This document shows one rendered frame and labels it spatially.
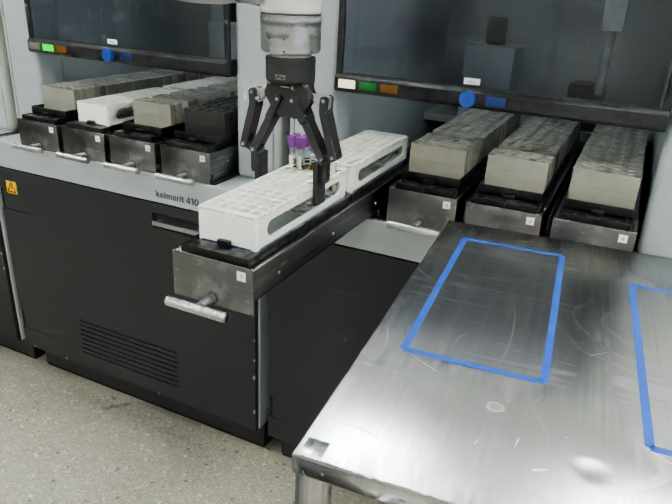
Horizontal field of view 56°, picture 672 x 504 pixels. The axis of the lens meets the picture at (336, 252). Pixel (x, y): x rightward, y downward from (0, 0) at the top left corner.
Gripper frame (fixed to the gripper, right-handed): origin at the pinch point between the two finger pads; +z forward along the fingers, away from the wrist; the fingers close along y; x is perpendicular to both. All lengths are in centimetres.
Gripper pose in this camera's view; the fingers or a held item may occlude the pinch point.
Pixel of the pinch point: (289, 184)
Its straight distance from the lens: 102.8
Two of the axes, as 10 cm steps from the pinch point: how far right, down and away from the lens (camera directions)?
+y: 9.0, 2.1, -3.8
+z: -0.4, 9.1, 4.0
